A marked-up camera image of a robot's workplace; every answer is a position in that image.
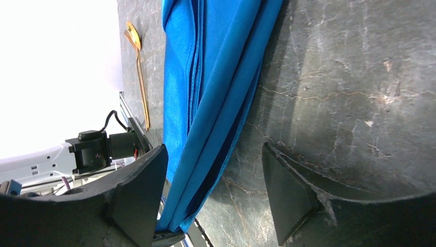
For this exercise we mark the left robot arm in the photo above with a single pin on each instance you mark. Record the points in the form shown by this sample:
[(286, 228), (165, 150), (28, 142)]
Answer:
[(83, 156)]

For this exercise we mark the blue cloth napkin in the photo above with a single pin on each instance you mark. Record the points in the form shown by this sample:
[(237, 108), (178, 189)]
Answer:
[(213, 60)]

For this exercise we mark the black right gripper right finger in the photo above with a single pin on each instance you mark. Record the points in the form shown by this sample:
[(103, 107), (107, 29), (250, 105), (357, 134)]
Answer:
[(309, 209)]

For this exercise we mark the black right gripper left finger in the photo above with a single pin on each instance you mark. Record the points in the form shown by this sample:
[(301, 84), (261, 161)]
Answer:
[(119, 209)]

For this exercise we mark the gold fork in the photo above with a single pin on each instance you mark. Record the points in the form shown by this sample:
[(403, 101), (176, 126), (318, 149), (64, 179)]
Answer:
[(133, 36)]

